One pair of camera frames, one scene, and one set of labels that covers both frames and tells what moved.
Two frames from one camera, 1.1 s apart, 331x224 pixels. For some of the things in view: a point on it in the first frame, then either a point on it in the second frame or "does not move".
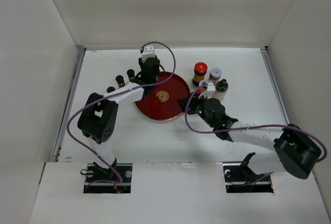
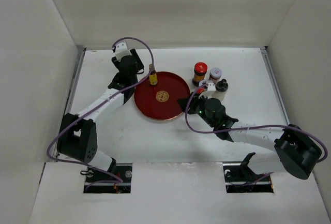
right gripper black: (193, 101) does not move
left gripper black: (141, 63) -> (139, 66)
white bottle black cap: (221, 90) does not move
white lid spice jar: (215, 74) does not move
